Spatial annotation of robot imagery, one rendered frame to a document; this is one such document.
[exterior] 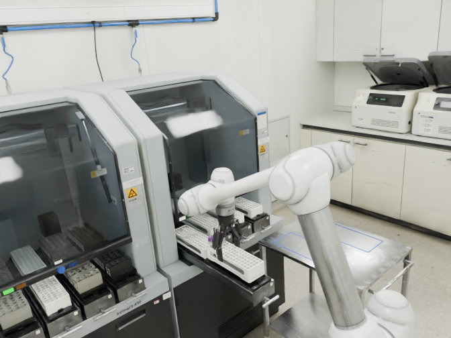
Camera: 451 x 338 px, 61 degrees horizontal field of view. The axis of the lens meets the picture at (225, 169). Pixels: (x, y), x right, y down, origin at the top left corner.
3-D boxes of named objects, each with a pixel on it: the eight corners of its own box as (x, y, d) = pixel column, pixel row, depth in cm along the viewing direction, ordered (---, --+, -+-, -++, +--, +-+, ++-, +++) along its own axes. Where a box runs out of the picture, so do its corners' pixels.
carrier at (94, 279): (101, 281, 178) (99, 269, 176) (103, 283, 176) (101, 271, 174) (76, 292, 171) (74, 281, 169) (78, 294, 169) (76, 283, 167)
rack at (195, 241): (172, 241, 212) (170, 231, 210) (186, 234, 218) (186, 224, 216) (205, 261, 190) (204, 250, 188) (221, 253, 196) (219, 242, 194)
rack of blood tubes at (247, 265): (207, 257, 188) (205, 246, 186) (222, 249, 194) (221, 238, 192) (249, 283, 166) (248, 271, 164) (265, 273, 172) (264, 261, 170)
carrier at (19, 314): (31, 313, 160) (28, 301, 158) (33, 316, 158) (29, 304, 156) (1, 328, 153) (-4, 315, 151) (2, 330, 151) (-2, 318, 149)
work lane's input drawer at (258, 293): (167, 250, 216) (165, 236, 213) (187, 241, 224) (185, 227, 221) (260, 312, 162) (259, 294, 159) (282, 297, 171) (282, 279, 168)
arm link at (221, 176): (223, 194, 179) (203, 204, 171) (221, 163, 174) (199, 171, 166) (241, 200, 172) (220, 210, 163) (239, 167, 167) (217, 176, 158)
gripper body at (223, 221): (223, 218, 169) (225, 237, 172) (237, 212, 174) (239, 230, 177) (213, 213, 174) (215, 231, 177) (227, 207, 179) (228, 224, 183)
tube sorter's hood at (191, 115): (130, 197, 234) (112, 92, 213) (209, 170, 270) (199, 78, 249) (178, 223, 196) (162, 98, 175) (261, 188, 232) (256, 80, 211)
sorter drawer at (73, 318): (10, 271, 207) (5, 257, 204) (37, 261, 215) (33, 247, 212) (54, 345, 154) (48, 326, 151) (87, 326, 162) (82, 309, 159)
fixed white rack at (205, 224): (180, 222, 232) (179, 213, 230) (194, 217, 238) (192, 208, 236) (211, 239, 210) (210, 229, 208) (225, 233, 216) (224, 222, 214)
